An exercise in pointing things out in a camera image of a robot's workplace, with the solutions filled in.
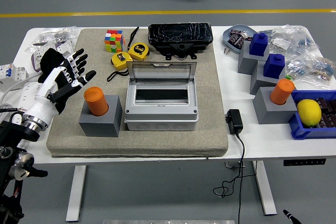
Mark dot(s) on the dark components in rows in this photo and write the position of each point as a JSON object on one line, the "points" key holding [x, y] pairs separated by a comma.
{"points": [[328, 119]]}

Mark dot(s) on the small metal clip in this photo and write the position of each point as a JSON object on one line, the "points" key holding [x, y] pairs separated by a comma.
{"points": [[227, 51]]}

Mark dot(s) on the black power adapter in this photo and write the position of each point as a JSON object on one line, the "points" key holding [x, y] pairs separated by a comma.
{"points": [[235, 121]]}

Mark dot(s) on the grey plastic enclosure box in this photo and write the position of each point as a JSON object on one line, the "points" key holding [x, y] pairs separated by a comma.
{"points": [[160, 116]]}

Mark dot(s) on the yellow lemon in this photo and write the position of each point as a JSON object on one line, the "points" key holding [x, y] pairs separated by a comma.
{"points": [[309, 112]]}

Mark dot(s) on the blue plastic bin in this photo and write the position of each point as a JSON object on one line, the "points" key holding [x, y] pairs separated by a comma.
{"points": [[309, 132]]}

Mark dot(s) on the white table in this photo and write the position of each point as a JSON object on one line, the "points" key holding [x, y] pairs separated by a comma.
{"points": [[262, 142]]}

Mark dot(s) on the white socket module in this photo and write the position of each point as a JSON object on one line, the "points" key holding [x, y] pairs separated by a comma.
{"points": [[64, 47]]}

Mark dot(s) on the black plastic housing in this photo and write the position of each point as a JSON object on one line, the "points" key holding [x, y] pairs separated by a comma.
{"points": [[178, 33]]}

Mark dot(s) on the clear bag of small parts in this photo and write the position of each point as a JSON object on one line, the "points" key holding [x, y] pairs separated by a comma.
{"points": [[294, 40], [315, 69]]}

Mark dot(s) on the white circuit breaker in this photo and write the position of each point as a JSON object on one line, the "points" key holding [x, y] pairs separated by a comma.
{"points": [[13, 73]]}

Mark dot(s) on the blue-grey oval tray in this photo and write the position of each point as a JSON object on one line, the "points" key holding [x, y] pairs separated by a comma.
{"points": [[226, 36]]}

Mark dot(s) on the yellow tape measure black label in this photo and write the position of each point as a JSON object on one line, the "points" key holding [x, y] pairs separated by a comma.
{"points": [[138, 51]]}

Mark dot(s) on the grey-brown fabric mat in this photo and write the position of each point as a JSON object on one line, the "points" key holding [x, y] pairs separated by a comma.
{"points": [[210, 90]]}

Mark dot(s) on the black table control panel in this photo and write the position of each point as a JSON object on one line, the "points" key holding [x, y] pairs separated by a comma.
{"points": [[304, 162]]}

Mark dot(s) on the dark foil packet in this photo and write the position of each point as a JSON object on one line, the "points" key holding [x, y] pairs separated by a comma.
{"points": [[236, 41], [237, 32]]}

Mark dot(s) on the small green piece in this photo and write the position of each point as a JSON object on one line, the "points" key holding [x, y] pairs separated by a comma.
{"points": [[288, 77]]}

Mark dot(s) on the blue plastic block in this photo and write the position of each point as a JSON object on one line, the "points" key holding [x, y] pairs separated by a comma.
{"points": [[258, 44], [274, 66]]}

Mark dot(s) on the grey block with round hole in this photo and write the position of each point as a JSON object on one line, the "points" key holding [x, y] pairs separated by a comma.
{"points": [[105, 127], [273, 113]]}

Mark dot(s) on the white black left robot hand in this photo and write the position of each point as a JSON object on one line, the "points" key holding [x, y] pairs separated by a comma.
{"points": [[43, 103]]}

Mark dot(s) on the large colourful puzzle cube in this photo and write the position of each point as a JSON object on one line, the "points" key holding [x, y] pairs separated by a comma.
{"points": [[114, 41]]}

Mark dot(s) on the clear bag of white parts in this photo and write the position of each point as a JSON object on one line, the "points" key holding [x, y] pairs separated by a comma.
{"points": [[65, 33]]}

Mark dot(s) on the purple-edged white socket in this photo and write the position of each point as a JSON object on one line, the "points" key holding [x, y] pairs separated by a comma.
{"points": [[36, 58]]}

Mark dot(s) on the orange cylinder battery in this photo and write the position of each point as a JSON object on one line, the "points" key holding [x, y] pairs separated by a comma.
{"points": [[95, 100], [282, 91]]}

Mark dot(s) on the grey square holder block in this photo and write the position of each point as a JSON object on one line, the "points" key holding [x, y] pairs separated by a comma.
{"points": [[258, 82], [246, 64]]}

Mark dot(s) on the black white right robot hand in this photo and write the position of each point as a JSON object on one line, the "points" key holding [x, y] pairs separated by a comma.
{"points": [[290, 216]]}

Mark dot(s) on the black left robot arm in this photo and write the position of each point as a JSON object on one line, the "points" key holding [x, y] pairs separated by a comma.
{"points": [[10, 129]]}

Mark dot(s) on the transparent hinged box lid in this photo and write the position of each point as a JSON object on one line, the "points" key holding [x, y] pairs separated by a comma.
{"points": [[160, 63]]}

